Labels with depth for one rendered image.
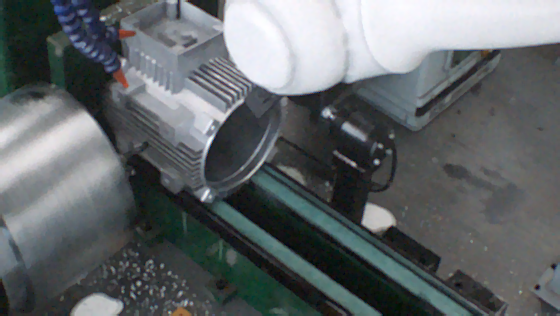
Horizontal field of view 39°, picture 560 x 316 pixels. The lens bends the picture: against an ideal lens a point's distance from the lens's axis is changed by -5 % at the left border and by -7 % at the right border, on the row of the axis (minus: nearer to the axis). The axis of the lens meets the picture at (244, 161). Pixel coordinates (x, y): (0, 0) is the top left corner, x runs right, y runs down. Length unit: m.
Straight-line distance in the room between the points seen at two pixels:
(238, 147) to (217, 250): 0.16
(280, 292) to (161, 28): 0.41
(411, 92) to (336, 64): 0.95
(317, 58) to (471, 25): 0.11
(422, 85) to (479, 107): 0.21
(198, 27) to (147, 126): 0.16
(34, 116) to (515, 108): 1.03
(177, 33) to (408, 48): 0.63
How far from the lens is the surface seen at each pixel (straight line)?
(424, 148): 1.52
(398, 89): 1.51
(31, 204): 0.92
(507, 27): 0.53
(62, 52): 1.11
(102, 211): 0.96
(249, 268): 1.16
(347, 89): 1.27
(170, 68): 1.10
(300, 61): 0.54
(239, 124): 1.24
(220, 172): 1.20
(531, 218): 1.45
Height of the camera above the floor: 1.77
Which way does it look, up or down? 43 degrees down
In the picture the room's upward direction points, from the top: 4 degrees clockwise
